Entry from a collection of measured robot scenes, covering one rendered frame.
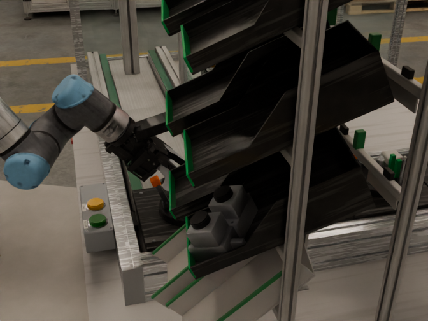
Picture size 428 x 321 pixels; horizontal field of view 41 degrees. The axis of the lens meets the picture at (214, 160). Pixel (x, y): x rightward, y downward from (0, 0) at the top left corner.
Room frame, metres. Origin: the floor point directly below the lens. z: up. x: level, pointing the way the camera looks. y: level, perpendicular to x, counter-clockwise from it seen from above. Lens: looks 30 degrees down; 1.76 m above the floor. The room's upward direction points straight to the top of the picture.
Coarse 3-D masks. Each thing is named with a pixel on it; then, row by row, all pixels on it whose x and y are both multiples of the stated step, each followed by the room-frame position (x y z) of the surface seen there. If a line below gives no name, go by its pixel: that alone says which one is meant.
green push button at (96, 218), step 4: (92, 216) 1.09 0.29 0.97; (96, 216) 1.09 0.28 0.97; (100, 216) 1.09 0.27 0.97; (104, 216) 1.09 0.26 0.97; (92, 220) 1.07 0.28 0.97; (96, 220) 1.07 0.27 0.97; (100, 220) 1.07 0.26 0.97; (104, 220) 1.07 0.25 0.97; (92, 224) 1.06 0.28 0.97; (96, 224) 1.06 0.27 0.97; (100, 224) 1.06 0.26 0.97
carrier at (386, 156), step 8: (384, 152) 1.37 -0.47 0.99; (392, 152) 1.37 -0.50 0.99; (376, 160) 1.24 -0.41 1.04; (384, 160) 1.24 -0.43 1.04; (392, 160) 1.26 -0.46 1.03; (400, 160) 1.24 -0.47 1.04; (392, 168) 1.26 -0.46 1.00; (400, 168) 1.24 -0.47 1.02; (400, 176) 1.20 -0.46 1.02; (368, 184) 1.21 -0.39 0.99; (400, 184) 1.19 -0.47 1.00; (424, 184) 1.24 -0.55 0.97; (376, 192) 1.18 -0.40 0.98; (424, 192) 1.20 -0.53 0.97; (376, 200) 1.16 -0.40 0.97; (384, 200) 1.16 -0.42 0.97; (424, 200) 1.16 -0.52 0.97; (376, 208) 1.13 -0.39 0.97; (384, 208) 1.13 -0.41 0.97; (392, 208) 1.13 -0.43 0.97; (360, 216) 1.10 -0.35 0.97; (368, 216) 1.11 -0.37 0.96
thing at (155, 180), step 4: (156, 176) 1.10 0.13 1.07; (152, 180) 1.09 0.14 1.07; (156, 180) 1.09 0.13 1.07; (160, 180) 1.10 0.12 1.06; (152, 184) 1.09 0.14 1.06; (156, 184) 1.09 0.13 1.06; (160, 184) 1.09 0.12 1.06; (156, 188) 1.09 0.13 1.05; (160, 188) 1.09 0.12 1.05; (160, 192) 1.09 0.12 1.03; (164, 192) 1.11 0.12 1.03; (160, 196) 1.09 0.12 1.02; (164, 196) 1.10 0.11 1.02; (164, 200) 1.10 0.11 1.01; (168, 200) 1.10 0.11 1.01
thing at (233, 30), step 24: (240, 0) 0.76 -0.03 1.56; (264, 0) 0.77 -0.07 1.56; (288, 0) 0.64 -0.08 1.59; (336, 0) 0.64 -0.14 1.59; (192, 24) 0.76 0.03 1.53; (216, 24) 0.76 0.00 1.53; (240, 24) 0.72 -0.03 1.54; (264, 24) 0.64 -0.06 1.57; (288, 24) 0.64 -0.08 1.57; (192, 48) 0.71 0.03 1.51; (216, 48) 0.63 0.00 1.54; (240, 48) 0.64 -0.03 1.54; (192, 72) 0.63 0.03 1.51
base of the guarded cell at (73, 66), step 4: (72, 64) 2.38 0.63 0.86; (176, 64) 2.39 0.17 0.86; (72, 68) 2.34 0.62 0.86; (88, 68) 2.34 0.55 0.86; (72, 72) 2.29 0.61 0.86; (76, 72) 2.29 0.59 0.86; (88, 72) 2.29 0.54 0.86; (88, 76) 2.24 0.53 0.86; (112, 76) 2.24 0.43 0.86; (88, 80) 2.20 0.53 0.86; (72, 140) 2.06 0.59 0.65
